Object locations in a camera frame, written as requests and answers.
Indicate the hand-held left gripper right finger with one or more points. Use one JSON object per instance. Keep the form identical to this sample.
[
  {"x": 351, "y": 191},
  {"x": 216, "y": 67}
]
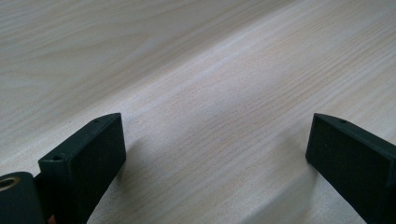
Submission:
[{"x": 355, "y": 161}]

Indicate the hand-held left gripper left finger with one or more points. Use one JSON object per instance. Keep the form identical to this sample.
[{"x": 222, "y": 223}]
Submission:
[{"x": 84, "y": 165}]

